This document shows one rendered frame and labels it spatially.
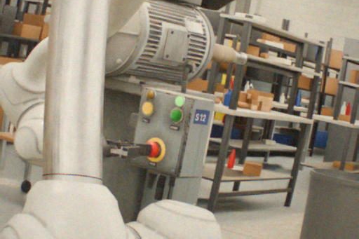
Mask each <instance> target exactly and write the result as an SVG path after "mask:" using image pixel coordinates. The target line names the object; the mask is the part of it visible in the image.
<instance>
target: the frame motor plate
mask: <svg viewBox="0 0 359 239"><path fill-rule="evenodd" d="M104 86H105V88H110V89H113V90H117V91H121V92H124V93H132V94H134V95H140V96H142V90H143V88H145V87H148V88H156V89H161V90H171V91H175V92H178V93H181V90H179V89H174V88H166V87H161V86H153V85H148V84H146V82H143V81H140V83H128V82H125V81H120V80H116V79H111V78H106V77H105V78H104ZM186 95H192V96H195V97H201V98H204V99H207V100H213V101H215V98H216V96H215V95H212V94H209V93H208V91H207V90H203V91H202V92H200V91H196V90H186Z"/></svg>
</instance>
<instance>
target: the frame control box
mask: <svg viewBox="0 0 359 239"><path fill-rule="evenodd" d="M149 89H154V90H155V91H156V98H155V99H154V100H148V99H147V91H148V90H149ZM178 95H183V96H184V99H185V101H184V106H183V107H177V106H176V105H175V98H176V97H177V96H178ZM147 102H150V103H151V104H152V107H153V109H152V112H151V113H150V114H149V115H148V114H145V113H144V112H143V109H142V108H143V106H144V104H145V103H147ZM214 103H215V102H214V101H213V100H207V99H204V98H201V97H195V96H192V95H186V94H184V93H178V92H175V91H171V90H161V89H156V88H148V87H145V88H143V90H142V96H141V100H140V110H139V114H138V118H137V124H136V127H135V137H134V142H140V143H145V144H146V143H148V142H155V143H157V145H158V155H157V156H156V157H154V158H148V157H147V156H140V157H135V158H130V163H131V164H133V165H136V166H139V167H141V168H145V169H147V170H149V181H148V183H147V188H148V189H152V188H153V187H154V186H155V184H156V182H157V180H158V178H159V177H160V175H161V173H162V174H165V175H169V176H171V177H175V178H178V179H186V178H199V177H200V176H201V167H202V163H203V157H204V153H205V148H206V144H207V140H208V134H209V130H210V124H211V120H212V114H213V107H214ZM175 109H179V110H180V111H181V112H182V118H181V119H180V120H179V121H178V122H177V121H174V120H172V117H171V114H172V112H173V110H175Z"/></svg>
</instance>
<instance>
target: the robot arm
mask: <svg viewBox="0 0 359 239"><path fill-rule="evenodd" d="M145 1H146V0H52V5H51V10H50V26H49V30H48V37H47V38H46V39H44V40H43V41H41V42H40V43H39V44H38V45H37V46H36V47H35V49H34V50H33V51H32V52H31V53H30V54H29V57H28V58H27V59H26V61H25V62H21V63H17V62H11V63H8V64H6V65H4V66H3V67H2V68H0V105H1V108H2V109H3V111H4V113H5V114H6V116H7V117H8V120H10V122H11V123H12V124H13V125H14V126H15V128H16V129H17V131H16V133H15V136H14V141H13V142H14V147H15V150H16V152H17V154H18V155H19V157H21V158H22V159H23V160H24V161H26V162H28V163H31V164H34V165H38V166H43V174H42V179H43V181H38V182H37V183H36V184H35V185H33V187H32V189H30V191H29V192H28V194H27V199H26V203H25V207H24V209H23V212H22V214H20V213H19V214H16V215H14V216H13V217H11V219H9V221H8V222H7V224H6V225H5V226H4V228H3V231H2V232H1V235H0V239H222V232H221V229H220V227H219V224H218V223H217V222H216V219H215V216H214V215H213V213H211V212H210V211H208V210H204V209H203V208H201V207H198V206H193V205H190V204H187V203H183V202H177V201H173V200H160V201H158V202H157V203H153V204H150V205H149V206H148V207H145V208H144V209H143V210H141V211H140V213H139V214H138V216H137V221H132V222H130V223H127V224H124V223H123V220H122V216H121V213H120V210H119V208H118V203H117V200H116V199H115V197H114V196H113V195H112V194H111V192H110V191H109V189H108V188H107V187H105V186H103V185H102V183H103V181H102V165H103V164H102V160H103V159H104V157H117V156H118V155H120V157H121V158H122V159H126V158H135V157H140V156H150V155H151V146H152V144H145V143H140V142H130V143H129V141H130V140H128V139H126V140H125V142H122V141H121V140H112V139H106V138H105V137H104V135H103V134H102V126H103V107H104V68H105V57H106V49H107V39H108V38H110V36H112V35H114V34H115V33H116V32H118V31H119V30H120V29H122V27H123V26H124V25H126V24H127V22H128V21H129V20H130V19H131V17H132V16H134V14H136V12H137V10H138V9H139V8H140V6H142V4H143V3H144V2H145Z"/></svg>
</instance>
